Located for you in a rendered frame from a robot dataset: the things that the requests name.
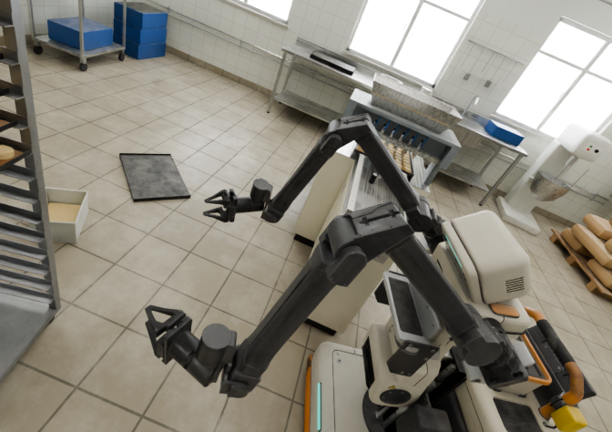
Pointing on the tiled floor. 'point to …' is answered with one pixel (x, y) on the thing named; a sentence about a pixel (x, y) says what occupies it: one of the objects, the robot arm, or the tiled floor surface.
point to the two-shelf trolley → (78, 19)
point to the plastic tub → (66, 213)
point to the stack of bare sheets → (153, 177)
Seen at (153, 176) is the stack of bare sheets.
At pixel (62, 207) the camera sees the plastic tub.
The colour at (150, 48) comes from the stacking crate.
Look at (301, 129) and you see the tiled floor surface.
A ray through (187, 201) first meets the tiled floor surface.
